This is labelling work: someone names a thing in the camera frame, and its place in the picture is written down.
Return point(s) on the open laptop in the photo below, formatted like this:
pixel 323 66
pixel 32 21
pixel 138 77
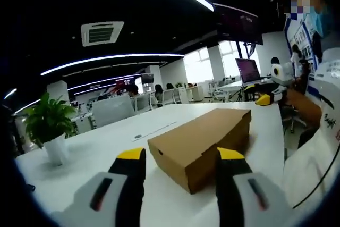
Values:
pixel 248 70

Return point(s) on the office chair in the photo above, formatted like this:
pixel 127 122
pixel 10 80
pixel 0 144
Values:
pixel 292 118

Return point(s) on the green potted plant white pot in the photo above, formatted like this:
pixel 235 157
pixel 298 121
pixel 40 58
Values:
pixel 51 123

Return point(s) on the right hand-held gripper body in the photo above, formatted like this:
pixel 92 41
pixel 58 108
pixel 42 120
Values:
pixel 281 75

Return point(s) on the white ceiling air conditioner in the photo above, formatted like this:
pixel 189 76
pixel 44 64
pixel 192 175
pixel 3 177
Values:
pixel 102 33

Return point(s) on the blue white wall poster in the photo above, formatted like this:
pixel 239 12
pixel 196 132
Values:
pixel 301 41

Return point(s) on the brown cardboard shoe box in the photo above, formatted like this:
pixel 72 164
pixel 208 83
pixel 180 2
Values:
pixel 202 142

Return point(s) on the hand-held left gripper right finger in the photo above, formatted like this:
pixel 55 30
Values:
pixel 239 192

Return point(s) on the straight ceiling light strip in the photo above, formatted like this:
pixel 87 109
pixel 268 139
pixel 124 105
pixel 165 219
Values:
pixel 111 59

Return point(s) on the hanging black screen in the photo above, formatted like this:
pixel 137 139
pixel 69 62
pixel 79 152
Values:
pixel 239 23

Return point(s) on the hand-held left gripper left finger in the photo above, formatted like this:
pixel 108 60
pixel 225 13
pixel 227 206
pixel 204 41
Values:
pixel 111 192

